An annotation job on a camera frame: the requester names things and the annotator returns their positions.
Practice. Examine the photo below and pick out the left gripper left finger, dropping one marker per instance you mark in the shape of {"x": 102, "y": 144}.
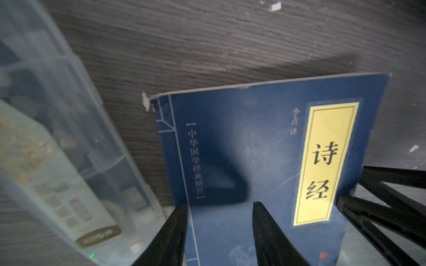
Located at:
{"x": 167, "y": 247}

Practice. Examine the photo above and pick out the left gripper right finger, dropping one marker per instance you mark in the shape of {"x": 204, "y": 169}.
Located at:
{"x": 272, "y": 246}

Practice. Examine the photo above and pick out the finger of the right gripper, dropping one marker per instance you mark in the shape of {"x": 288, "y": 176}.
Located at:
{"x": 399, "y": 214}

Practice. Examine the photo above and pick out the blue book yellow label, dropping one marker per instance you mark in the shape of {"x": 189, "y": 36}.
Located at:
{"x": 293, "y": 145}

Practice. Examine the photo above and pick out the clear plastic pen box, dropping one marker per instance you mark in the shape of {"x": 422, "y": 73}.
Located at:
{"x": 61, "y": 156}

